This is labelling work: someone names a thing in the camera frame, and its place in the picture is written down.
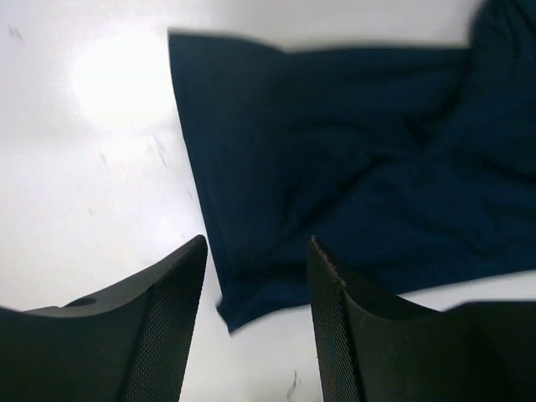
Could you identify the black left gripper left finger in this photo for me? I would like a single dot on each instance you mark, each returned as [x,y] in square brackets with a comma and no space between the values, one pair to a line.
[127,342]

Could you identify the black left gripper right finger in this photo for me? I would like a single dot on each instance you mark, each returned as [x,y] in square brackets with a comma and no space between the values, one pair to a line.
[373,345]

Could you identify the navy blue shorts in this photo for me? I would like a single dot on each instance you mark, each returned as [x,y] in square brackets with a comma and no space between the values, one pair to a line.
[416,166]

